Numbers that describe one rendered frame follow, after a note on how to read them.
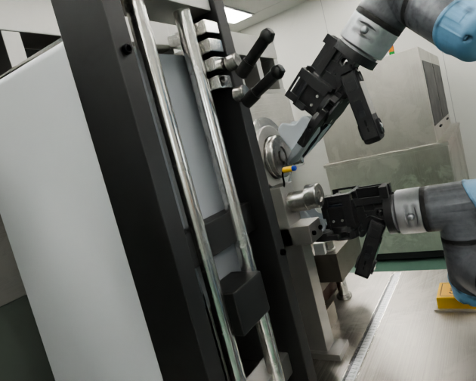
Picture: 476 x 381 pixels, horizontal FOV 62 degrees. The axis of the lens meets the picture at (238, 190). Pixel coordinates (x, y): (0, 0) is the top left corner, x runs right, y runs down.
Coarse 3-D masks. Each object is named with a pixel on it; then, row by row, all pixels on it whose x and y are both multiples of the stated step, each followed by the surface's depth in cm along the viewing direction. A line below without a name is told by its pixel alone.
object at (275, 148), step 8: (272, 136) 69; (280, 136) 70; (264, 144) 68; (272, 144) 67; (280, 144) 70; (264, 152) 67; (272, 152) 67; (280, 152) 69; (288, 152) 72; (264, 160) 67; (272, 160) 67; (280, 160) 69; (272, 168) 67; (280, 168) 68; (272, 176) 69; (280, 176) 69
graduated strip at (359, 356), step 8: (392, 280) 91; (392, 288) 88; (384, 296) 85; (384, 304) 81; (376, 312) 79; (384, 312) 78; (376, 320) 76; (368, 328) 74; (376, 328) 73; (368, 336) 71; (360, 344) 70; (368, 344) 69; (360, 352) 67; (352, 360) 66; (360, 360) 65; (352, 368) 64; (360, 368) 63; (344, 376) 62; (352, 376) 62
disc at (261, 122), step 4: (256, 120) 68; (260, 120) 69; (264, 120) 70; (268, 120) 72; (256, 124) 68; (260, 124) 69; (264, 124) 70; (268, 124) 71; (272, 124) 73; (276, 124) 74; (256, 128) 67; (260, 128) 69; (276, 128) 74; (256, 132) 67; (288, 180) 74
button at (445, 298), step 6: (438, 288) 77; (444, 288) 77; (450, 288) 76; (438, 294) 75; (444, 294) 74; (450, 294) 74; (438, 300) 74; (444, 300) 73; (450, 300) 73; (456, 300) 72; (438, 306) 74; (444, 306) 74; (450, 306) 73; (456, 306) 72; (462, 306) 72; (468, 306) 71
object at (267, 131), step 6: (264, 126) 69; (270, 126) 71; (258, 132) 68; (264, 132) 69; (270, 132) 71; (276, 132) 72; (258, 138) 67; (264, 138) 68; (264, 162) 67; (264, 168) 67; (270, 180) 68; (276, 180) 70; (282, 180) 71; (270, 186) 68
